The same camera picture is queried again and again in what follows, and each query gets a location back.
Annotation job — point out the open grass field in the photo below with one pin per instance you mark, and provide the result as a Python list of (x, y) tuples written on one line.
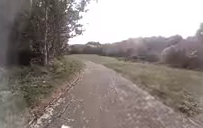
[(155, 75)]

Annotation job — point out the wood of trees and bushes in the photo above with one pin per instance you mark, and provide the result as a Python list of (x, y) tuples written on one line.
[(42, 30)]

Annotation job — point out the grass verge beside trees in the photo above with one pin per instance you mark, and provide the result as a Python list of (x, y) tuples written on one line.
[(32, 83)]

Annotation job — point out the path kerb edge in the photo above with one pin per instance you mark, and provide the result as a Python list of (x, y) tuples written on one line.
[(55, 103)]

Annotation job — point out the distant row of trees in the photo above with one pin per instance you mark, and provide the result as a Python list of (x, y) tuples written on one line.
[(155, 50)]

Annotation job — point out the grey gravel-strewn paved path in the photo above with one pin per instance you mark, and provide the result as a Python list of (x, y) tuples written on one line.
[(102, 100)]

